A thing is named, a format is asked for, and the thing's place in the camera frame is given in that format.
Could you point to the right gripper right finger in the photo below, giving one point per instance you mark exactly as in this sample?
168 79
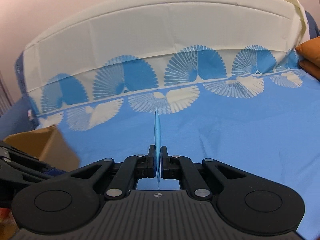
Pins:
186 172

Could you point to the light blue snack stick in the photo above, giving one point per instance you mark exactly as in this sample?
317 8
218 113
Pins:
157 134

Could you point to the lower orange cushion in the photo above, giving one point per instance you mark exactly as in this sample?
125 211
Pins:
310 68

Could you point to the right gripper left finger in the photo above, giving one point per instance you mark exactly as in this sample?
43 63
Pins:
129 172

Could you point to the blue fan-pattern sofa cover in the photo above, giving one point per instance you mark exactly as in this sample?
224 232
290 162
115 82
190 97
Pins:
223 76

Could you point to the orange cushion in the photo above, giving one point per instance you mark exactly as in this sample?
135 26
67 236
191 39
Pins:
310 68
310 50

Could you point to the brown cardboard box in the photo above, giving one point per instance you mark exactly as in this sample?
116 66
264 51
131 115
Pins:
48 145

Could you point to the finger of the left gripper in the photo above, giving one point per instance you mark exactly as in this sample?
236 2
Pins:
27 164

